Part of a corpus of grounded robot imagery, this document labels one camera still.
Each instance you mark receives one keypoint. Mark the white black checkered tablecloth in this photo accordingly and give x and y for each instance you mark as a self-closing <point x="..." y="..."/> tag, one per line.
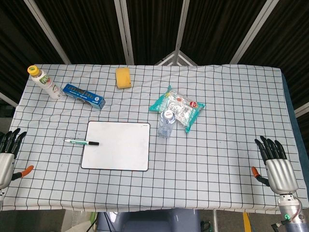
<point x="205" y="157"/>

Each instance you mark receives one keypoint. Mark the blue cardboard box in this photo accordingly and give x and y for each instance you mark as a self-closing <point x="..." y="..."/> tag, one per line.
<point x="83" y="96"/>

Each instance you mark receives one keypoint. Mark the clear plastic water bottle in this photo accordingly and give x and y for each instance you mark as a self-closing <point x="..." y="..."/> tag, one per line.
<point x="166" y="125"/>

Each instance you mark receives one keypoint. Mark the black folding screen white frame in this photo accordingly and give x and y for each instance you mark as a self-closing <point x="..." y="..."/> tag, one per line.
<point x="91" y="29"/>

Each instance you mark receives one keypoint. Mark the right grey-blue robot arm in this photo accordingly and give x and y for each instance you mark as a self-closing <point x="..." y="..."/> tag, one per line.
<point x="293" y="210"/>

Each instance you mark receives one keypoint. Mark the white drink bottle yellow-green cap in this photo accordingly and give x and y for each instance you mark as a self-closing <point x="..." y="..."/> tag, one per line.
<point x="47" y="84"/>

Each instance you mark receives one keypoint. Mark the teal silver snack packet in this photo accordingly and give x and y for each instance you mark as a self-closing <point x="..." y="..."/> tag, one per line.
<point x="184" y="108"/>

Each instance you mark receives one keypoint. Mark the yellow sponge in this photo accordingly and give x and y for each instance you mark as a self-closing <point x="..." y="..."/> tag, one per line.
<point x="123" y="78"/>

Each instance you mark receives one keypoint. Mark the white dry-erase board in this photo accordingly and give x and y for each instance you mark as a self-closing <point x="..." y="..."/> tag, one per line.
<point x="118" y="147"/>

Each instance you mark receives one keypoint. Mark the white triangular metal stand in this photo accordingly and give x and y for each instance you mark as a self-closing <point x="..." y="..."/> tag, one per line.
<point x="176" y="59"/>

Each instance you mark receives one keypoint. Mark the white metal table leg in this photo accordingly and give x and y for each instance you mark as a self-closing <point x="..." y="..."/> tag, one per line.
<point x="215" y="221"/>

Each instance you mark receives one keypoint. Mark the right five-finger robot hand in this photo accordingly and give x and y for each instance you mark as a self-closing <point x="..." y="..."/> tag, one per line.
<point x="281" y="174"/>

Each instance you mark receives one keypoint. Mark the left five-finger robot hand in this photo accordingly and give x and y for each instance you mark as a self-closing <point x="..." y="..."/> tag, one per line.
<point x="6" y="166"/>

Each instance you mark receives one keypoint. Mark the green whiteboard marker black cap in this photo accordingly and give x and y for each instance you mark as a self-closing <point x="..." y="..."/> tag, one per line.
<point x="77" y="142"/>

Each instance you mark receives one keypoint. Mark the blue table edge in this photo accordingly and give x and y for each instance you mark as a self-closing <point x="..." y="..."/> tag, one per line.
<point x="293" y="113"/>

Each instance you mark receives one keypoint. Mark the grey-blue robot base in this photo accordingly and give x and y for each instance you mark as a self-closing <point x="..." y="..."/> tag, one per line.
<point x="149" y="221"/>

